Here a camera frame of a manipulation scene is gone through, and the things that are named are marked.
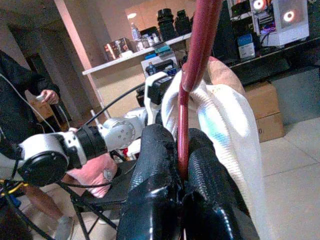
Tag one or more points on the red clothes hanger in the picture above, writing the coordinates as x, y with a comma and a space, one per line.
200, 37

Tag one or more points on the person in black jacket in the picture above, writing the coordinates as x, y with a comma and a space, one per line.
15, 100

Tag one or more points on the white box with black device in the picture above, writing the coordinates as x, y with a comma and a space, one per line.
160, 66

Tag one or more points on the black desk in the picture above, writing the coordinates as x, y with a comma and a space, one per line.
275, 62

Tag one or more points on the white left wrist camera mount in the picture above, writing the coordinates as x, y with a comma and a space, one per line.
149, 100

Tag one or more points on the clear plastic water bottle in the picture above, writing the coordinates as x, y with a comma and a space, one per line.
135, 32

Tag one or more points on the glossy brown box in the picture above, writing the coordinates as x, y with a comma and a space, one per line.
117, 48

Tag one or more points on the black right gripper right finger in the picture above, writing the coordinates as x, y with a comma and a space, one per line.
207, 190

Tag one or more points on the black cylindrical container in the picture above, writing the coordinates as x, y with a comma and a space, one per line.
183, 22
165, 25

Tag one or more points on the teal box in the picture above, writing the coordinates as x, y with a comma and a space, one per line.
163, 50

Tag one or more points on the pink cartoon cushion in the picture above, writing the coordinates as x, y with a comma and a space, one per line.
95, 175

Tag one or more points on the white wall shelf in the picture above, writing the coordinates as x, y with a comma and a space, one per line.
112, 65

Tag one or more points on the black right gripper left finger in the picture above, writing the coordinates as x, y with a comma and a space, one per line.
155, 175

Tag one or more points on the tan cloth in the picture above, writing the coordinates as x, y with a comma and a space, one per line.
225, 72

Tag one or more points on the plain brown cardboard box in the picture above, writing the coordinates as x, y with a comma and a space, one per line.
262, 100

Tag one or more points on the person hand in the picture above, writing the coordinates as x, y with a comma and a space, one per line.
50, 97

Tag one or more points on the blue and white box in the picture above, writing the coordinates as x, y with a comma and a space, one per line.
246, 47

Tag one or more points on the black folding chair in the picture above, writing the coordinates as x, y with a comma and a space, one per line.
112, 190

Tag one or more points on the printed brown cardboard box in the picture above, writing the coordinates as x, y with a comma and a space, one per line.
271, 130

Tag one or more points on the white polo shirt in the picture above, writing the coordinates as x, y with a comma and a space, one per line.
237, 130

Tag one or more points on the white computer case glowing fans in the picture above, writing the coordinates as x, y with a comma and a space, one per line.
282, 25

